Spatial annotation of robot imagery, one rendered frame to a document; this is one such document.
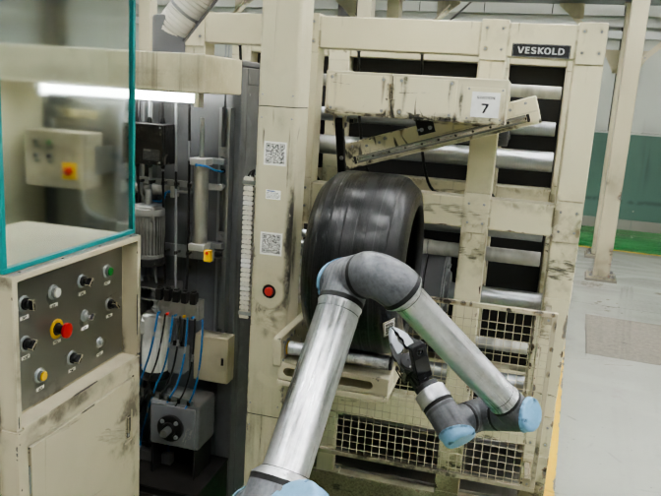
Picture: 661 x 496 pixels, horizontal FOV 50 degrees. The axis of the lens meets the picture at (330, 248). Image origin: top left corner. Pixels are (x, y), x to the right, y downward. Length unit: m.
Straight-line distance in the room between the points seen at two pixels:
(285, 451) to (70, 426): 0.63
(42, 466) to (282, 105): 1.21
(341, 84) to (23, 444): 1.46
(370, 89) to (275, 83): 0.36
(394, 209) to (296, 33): 0.61
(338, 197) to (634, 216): 9.54
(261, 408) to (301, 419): 0.84
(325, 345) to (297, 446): 0.24
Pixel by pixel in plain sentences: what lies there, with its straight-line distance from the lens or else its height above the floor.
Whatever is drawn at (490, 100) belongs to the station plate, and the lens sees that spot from 2.37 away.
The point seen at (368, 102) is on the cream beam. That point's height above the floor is 1.68.
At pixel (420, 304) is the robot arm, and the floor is 1.22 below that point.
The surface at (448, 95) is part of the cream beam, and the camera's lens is 2.38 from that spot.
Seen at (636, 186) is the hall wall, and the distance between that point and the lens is 11.39.
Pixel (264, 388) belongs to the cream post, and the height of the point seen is 0.72.
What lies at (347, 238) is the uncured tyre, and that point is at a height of 1.30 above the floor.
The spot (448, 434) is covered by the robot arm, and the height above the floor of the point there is 0.84.
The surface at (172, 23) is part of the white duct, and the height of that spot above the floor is 1.92.
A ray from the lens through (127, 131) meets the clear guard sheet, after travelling 2.09.
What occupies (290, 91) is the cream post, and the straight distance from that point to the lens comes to 2.22.
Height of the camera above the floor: 1.70
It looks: 12 degrees down
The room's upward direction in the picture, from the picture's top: 4 degrees clockwise
